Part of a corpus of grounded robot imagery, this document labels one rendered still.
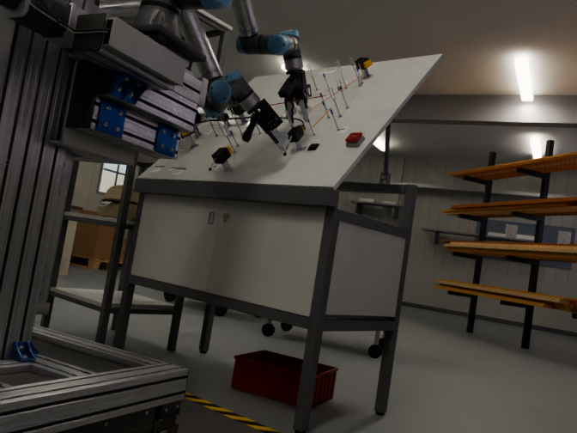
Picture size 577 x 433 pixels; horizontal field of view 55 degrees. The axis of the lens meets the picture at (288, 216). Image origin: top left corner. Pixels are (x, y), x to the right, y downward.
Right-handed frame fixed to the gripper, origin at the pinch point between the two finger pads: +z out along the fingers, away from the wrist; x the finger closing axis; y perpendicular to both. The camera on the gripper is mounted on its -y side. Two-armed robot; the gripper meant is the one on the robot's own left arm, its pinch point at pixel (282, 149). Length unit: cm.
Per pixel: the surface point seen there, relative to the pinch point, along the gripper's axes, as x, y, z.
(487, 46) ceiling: 338, 230, 120
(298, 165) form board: -2.7, 1.1, 8.5
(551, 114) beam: 407, 280, 258
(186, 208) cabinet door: 29, -50, -1
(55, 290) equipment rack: 78, -143, -5
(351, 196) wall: 917, 59, 356
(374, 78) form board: 43, 55, 11
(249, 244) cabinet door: -5.7, -33.9, 20.0
